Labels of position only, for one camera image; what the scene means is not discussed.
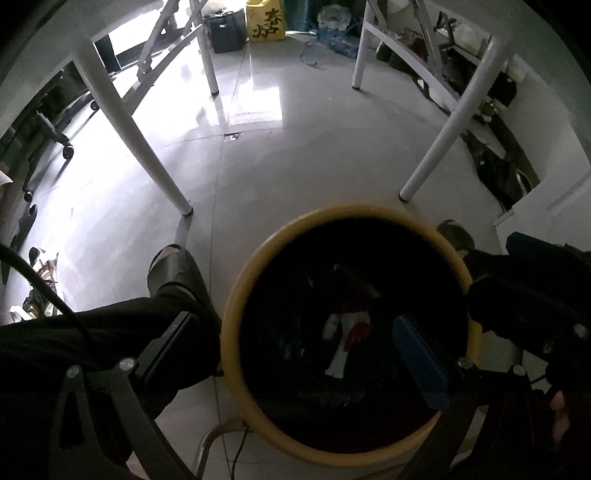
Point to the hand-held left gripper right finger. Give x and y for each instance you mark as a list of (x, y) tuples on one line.
[(422, 360)]

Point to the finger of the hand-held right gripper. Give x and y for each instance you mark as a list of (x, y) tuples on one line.
[(498, 304), (521, 242)]

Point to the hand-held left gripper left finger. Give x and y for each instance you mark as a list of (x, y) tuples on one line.
[(171, 350)]

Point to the red snack packet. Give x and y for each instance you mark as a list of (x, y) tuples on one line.
[(360, 332)]

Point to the yellow rimmed trash bin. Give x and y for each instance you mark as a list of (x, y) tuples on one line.
[(240, 332)]

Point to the person's right hand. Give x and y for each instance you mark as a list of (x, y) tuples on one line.
[(562, 415)]

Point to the person's right leg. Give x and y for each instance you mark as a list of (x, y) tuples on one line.
[(508, 267)]

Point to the person's leg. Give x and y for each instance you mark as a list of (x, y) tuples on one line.
[(508, 267), (69, 350)]

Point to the white cabinet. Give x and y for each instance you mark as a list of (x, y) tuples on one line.
[(554, 203)]

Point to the person's right shoe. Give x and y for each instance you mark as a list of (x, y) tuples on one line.
[(457, 235)]

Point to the person's shoe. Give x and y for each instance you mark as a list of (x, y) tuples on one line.
[(173, 272), (457, 235)]

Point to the pile of dark bags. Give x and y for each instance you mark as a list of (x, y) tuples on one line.
[(498, 175)]

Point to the person's left shoe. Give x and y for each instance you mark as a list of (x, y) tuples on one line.
[(173, 272)]

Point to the person's left leg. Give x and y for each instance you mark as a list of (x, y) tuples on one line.
[(69, 350)]

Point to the white table leg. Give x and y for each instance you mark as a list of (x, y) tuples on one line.
[(457, 124), (362, 46), (207, 55), (124, 124)]

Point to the white and black sneakers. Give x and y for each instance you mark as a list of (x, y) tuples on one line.
[(37, 286)]

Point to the grey gaming chair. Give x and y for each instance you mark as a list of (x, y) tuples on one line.
[(51, 129)]

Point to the black storage box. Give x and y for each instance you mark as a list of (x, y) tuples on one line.
[(226, 31)]

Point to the yellow printed bag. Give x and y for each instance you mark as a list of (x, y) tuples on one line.
[(265, 21)]

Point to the grey metal frame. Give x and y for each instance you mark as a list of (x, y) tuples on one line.
[(157, 60)]

